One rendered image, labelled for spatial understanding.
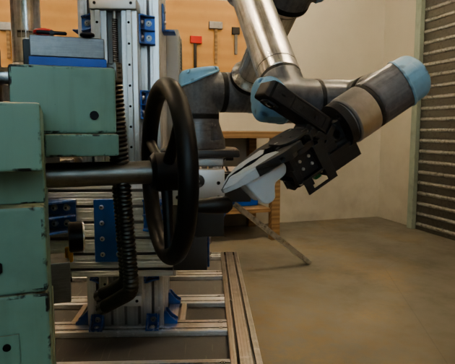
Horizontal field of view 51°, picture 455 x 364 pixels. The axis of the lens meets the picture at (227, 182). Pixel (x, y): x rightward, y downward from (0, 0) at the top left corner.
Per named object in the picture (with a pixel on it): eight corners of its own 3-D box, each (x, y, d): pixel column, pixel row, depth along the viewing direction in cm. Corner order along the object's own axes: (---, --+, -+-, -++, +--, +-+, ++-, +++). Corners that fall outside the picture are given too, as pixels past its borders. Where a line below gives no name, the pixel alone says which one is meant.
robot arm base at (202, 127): (175, 147, 146) (174, 114, 145) (224, 147, 147) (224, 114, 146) (170, 149, 131) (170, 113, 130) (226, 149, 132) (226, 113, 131)
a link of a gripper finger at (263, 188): (246, 223, 65) (300, 186, 67) (226, 186, 63) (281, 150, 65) (237, 219, 67) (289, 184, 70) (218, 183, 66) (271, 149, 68)
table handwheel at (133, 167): (167, 58, 82) (157, 207, 94) (41, 52, 75) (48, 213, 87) (220, 112, 57) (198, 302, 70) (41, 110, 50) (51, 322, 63)
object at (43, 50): (107, 68, 66) (105, 27, 66) (20, 64, 62) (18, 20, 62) (97, 77, 78) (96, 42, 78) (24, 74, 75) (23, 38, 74)
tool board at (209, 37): (247, 107, 419) (247, 1, 409) (-4, 105, 361) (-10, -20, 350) (245, 107, 424) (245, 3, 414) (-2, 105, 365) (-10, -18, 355)
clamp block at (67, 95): (117, 133, 66) (115, 67, 65) (10, 133, 62) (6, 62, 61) (105, 132, 80) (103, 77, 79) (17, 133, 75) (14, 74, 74)
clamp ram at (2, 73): (45, 107, 65) (42, 40, 64) (-15, 107, 63) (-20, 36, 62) (45, 110, 74) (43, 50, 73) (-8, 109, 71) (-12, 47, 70)
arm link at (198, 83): (174, 114, 142) (173, 68, 141) (218, 115, 146) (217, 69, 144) (182, 113, 131) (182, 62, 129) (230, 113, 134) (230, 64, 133)
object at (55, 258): (73, 301, 94) (71, 261, 93) (3, 310, 89) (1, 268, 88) (71, 288, 101) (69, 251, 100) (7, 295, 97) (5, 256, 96)
